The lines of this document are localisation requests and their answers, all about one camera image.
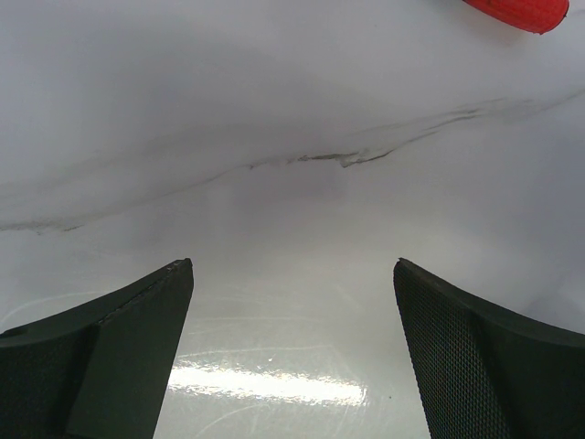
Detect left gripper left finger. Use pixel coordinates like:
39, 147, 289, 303
1, 259, 193, 438

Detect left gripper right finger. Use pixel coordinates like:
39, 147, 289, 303
393, 259, 584, 438

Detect red handled screwdriver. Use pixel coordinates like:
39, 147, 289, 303
464, 0, 570, 35

